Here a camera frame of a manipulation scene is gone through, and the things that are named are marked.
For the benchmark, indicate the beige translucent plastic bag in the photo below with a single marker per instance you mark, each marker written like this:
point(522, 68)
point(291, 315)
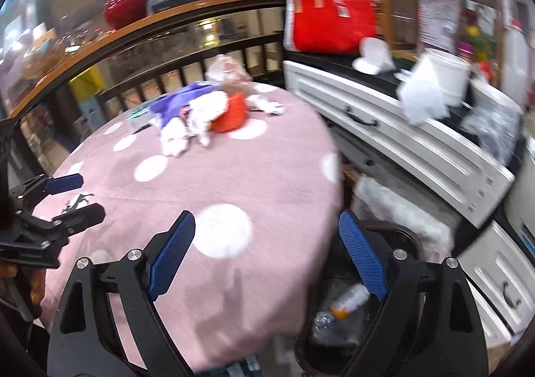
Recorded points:
point(230, 75)

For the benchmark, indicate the white fluffy cushion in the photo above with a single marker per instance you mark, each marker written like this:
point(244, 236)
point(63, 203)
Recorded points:
point(380, 203)

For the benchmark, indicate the wooden topped black railing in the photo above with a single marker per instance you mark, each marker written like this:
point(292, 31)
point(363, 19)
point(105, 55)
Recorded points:
point(146, 50)

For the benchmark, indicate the green white carton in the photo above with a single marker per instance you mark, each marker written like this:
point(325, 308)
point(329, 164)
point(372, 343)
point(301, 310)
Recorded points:
point(142, 117)

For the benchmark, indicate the white plastic bucket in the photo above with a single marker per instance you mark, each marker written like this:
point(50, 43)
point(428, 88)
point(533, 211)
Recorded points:
point(453, 75)

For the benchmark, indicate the white plastic bottle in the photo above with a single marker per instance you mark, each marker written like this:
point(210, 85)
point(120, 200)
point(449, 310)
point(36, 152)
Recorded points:
point(350, 301)

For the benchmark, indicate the red tote bag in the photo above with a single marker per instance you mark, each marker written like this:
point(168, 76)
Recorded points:
point(328, 27)

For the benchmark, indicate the black trash bin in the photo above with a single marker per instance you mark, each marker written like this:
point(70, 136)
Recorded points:
point(337, 276)

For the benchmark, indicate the red ceramic vase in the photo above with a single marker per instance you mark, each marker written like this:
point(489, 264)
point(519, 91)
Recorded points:
point(120, 13)

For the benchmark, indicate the person left hand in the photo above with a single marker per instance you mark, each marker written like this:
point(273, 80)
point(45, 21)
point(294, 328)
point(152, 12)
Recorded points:
point(24, 289)

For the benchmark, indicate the clear crumpled plastic bag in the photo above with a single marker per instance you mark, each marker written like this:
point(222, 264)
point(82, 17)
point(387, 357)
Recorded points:
point(494, 119)

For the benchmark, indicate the clear crushed plastic cup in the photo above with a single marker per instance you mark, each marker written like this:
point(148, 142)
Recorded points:
point(329, 331)

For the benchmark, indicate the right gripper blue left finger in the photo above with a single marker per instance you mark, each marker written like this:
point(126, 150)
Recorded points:
point(139, 278)

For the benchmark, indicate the small crumpled white paper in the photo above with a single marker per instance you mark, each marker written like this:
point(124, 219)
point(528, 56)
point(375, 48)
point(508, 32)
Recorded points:
point(260, 103)

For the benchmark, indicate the white plastic jug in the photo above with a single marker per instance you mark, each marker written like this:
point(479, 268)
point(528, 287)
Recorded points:
point(515, 66)

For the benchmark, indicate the wooden shelf rack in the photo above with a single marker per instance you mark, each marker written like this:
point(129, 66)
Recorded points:
point(411, 26)

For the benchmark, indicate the white drawer cabinet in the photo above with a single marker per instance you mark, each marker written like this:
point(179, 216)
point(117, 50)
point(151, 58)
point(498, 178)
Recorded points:
point(462, 174)

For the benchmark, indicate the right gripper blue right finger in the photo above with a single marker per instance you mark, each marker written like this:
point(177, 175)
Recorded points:
point(393, 276)

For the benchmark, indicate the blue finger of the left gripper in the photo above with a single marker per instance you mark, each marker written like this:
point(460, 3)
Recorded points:
point(63, 184)
point(80, 219)

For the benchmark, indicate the pink polka dot tablecloth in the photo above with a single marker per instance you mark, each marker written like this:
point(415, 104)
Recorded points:
point(265, 201)

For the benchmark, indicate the purple plastic bag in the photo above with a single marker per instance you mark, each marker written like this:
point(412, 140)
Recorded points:
point(169, 106)

